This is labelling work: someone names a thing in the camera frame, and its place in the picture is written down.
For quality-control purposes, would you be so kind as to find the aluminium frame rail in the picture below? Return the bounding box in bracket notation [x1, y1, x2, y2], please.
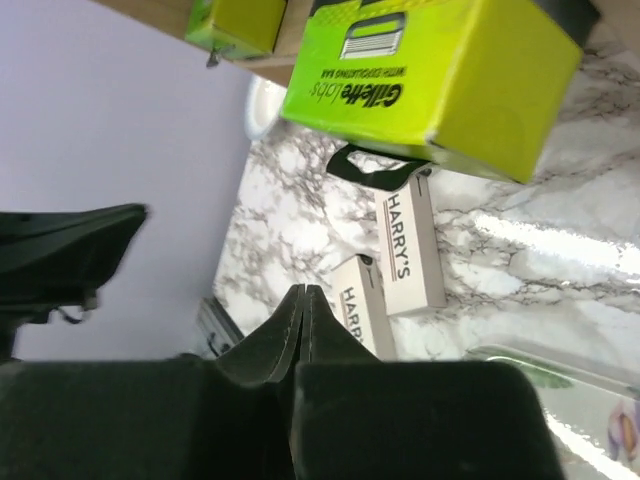
[194, 297, 245, 359]

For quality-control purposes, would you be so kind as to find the white blue-rimmed bowl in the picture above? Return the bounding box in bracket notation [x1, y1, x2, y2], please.
[244, 75, 287, 141]

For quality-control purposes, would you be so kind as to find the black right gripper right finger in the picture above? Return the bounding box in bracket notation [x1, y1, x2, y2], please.
[292, 285, 563, 479]

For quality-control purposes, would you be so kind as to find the light wooden shelf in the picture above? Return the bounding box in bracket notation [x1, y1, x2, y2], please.
[100, 0, 313, 87]

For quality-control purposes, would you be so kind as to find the white Harry's box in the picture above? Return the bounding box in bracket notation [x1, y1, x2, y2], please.
[375, 172, 447, 316]
[331, 254, 398, 361]

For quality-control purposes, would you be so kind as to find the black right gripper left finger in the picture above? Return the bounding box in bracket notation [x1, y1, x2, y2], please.
[1, 285, 306, 479]

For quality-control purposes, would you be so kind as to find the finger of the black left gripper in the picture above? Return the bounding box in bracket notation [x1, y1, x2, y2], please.
[1, 203, 148, 360]

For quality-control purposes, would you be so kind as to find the floral leaf tray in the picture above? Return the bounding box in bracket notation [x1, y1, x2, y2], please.
[464, 342, 639, 479]

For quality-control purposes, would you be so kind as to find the green black Gillette box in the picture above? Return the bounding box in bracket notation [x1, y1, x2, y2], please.
[282, 0, 600, 191]

